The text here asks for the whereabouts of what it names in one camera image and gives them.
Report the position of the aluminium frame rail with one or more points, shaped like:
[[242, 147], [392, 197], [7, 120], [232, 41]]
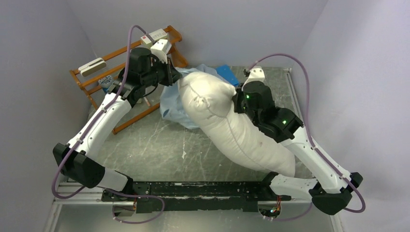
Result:
[[86, 196]]

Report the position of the white pillow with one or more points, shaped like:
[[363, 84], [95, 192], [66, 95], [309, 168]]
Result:
[[207, 100]]

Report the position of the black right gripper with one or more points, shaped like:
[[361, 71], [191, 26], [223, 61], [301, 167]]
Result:
[[237, 107]]

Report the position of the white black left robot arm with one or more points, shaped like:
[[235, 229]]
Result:
[[76, 158]]

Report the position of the white red box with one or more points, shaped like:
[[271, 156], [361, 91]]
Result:
[[155, 35]]

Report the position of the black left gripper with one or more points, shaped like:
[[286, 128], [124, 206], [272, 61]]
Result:
[[171, 74]]

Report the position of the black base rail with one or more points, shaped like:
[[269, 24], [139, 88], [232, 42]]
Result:
[[192, 196]]

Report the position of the orange wooden shelf rack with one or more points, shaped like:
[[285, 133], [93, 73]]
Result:
[[90, 86]]

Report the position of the white eraser block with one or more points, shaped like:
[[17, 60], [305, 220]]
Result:
[[92, 67]]

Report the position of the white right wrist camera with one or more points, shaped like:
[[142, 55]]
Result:
[[254, 74]]

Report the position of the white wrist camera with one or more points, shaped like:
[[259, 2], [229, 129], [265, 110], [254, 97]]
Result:
[[160, 49], [254, 74]]

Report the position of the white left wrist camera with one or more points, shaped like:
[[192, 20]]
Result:
[[160, 49]]

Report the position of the blue lidded jar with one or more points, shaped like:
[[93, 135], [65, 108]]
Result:
[[105, 83]]

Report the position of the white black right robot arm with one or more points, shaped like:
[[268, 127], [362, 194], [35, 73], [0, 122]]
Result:
[[331, 189]]

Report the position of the light blue pillowcase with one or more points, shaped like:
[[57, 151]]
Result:
[[171, 107]]

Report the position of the blue flat board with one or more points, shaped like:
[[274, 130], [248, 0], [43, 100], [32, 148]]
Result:
[[226, 73]]

